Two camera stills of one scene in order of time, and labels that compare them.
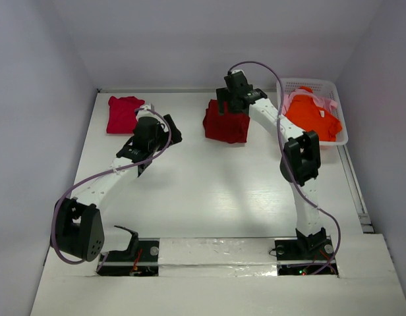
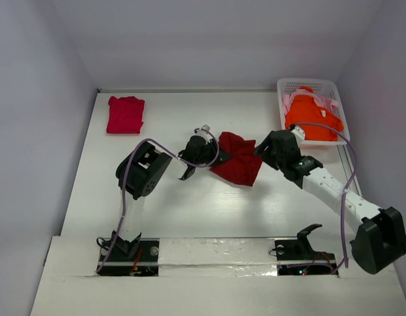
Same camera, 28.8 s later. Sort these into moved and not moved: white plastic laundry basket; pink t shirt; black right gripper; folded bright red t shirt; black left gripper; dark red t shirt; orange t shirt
Moved: dark red t shirt; black right gripper; black left gripper
Not moved: folded bright red t shirt; white plastic laundry basket; pink t shirt; orange t shirt
